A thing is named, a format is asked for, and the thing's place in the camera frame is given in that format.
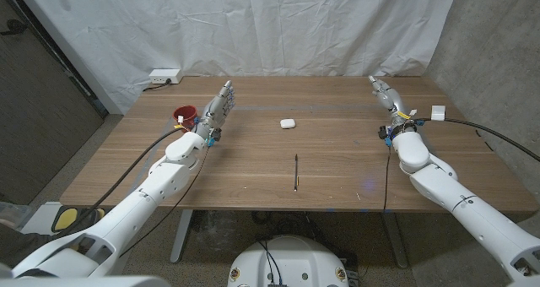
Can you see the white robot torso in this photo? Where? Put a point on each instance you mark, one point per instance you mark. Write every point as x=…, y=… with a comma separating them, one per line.
x=287, y=263

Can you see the white fabric backdrop sheet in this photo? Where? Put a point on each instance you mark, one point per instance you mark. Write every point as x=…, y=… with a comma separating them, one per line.
x=261, y=29

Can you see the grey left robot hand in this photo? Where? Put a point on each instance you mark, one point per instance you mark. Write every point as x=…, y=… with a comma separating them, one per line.
x=217, y=109

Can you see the white power strip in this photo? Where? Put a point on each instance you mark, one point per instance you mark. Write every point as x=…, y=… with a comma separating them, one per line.
x=164, y=76

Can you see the red plastic cup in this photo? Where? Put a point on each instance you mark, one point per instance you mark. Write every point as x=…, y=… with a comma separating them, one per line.
x=185, y=113

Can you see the grey metal table leg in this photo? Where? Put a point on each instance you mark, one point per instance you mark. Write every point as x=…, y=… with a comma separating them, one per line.
x=182, y=234
x=396, y=240

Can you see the white earbuds case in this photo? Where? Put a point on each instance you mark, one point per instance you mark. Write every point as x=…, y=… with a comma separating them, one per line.
x=287, y=123

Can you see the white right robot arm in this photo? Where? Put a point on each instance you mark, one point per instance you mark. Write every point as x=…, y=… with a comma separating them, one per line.
x=443, y=185

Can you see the dark brown door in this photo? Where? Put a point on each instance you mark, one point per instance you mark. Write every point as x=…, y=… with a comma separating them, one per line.
x=38, y=122

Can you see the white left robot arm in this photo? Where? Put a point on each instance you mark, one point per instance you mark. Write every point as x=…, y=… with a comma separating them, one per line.
x=164, y=181

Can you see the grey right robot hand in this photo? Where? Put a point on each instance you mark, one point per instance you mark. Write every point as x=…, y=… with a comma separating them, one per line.
x=392, y=101

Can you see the yellow and black floor object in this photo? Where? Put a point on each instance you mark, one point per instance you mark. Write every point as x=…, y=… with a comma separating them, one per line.
x=67, y=218

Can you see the black pen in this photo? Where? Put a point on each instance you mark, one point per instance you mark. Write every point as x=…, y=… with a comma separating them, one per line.
x=296, y=173

